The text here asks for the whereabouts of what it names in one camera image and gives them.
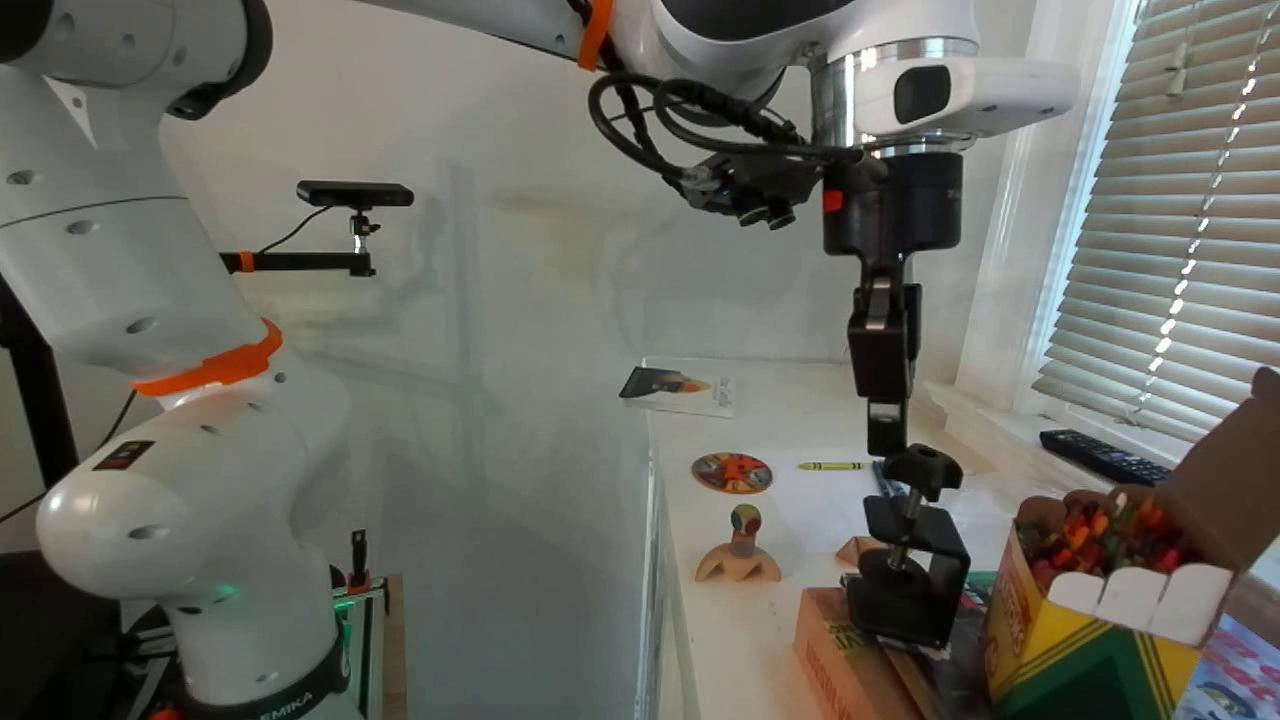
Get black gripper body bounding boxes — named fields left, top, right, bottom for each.
left=819, top=147, right=968, bottom=319

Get black clamp holder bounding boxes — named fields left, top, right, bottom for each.
left=838, top=442, right=971, bottom=656

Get round colourful disc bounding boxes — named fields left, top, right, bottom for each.
left=688, top=448, right=776, bottom=502

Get bird cover book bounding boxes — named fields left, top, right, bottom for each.
left=615, top=364, right=737, bottom=411

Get black remote control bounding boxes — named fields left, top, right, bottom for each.
left=1035, top=430, right=1181, bottom=494

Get small bust figurine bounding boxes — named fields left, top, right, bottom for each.
left=692, top=502, right=789, bottom=590

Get wide white window blinds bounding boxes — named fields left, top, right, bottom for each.
left=1030, top=0, right=1280, bottom=452

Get yellow green crayon box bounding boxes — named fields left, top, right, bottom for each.
left=984, top=370, right=1280, bottom=720

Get colourful printed box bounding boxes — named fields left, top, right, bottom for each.
left=1174, top=611, right=1280, bottom=720

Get green framed panel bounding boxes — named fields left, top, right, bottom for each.
left=327, top=571, right=404, bottom=720

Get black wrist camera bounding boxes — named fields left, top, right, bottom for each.
left=692, top=143, right=825, bottom=234

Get black stereo camera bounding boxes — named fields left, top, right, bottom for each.
left=293, top=178, right=414, bottom=211

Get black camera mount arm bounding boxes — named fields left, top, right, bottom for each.
left=215, top=205, right=382, bottom=282

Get black metal post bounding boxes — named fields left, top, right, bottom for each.
left=0, top=273, right=83, bottom=494

